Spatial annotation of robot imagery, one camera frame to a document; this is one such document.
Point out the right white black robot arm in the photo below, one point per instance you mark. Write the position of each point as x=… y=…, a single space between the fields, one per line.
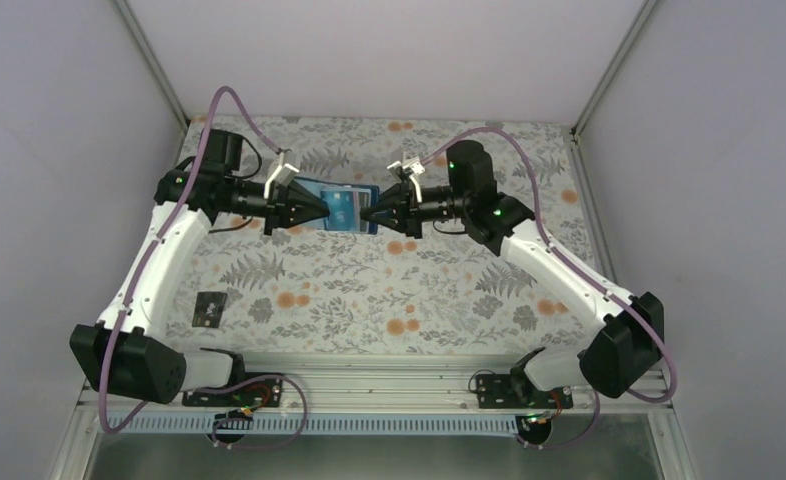
x=621 y=333

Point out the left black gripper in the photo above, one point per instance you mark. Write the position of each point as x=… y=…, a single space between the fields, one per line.
x=273 y=206

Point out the aluminium rail frame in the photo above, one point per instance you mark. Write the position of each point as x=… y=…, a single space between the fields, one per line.
x=408 y=384

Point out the blue credit card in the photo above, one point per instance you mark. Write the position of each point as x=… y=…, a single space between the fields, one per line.
x=342 y=206

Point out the blue leather card holder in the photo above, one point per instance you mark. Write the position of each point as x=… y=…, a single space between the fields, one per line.
x=366 y=195

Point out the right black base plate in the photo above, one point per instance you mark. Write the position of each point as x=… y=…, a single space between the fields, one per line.
x=505 y=391

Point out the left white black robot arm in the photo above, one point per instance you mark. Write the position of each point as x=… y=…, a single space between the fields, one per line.
x=123 y=352

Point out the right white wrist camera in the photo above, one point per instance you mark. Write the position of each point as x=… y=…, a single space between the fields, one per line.
x=407 y=170

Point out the floral patterned table mat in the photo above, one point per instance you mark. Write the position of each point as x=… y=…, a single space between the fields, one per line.
x=304 y=290

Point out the black credit card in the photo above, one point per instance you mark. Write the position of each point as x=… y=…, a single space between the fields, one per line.
x=209 y=308

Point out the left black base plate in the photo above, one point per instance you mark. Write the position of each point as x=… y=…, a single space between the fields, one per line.
x=252 y=391

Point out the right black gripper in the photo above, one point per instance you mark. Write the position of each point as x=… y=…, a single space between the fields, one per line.
x=408 y=205

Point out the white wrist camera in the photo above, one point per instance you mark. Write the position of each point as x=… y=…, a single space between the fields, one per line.
x=281 y=172
x=407 y=170

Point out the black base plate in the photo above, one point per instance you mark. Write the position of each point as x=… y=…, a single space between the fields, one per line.
x=252 y=391
x=505 y=391

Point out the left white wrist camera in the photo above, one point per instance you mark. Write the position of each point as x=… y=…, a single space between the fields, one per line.
x=281 y=172

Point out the slotted cable duct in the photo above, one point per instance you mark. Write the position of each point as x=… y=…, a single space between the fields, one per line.
x=326 y=424

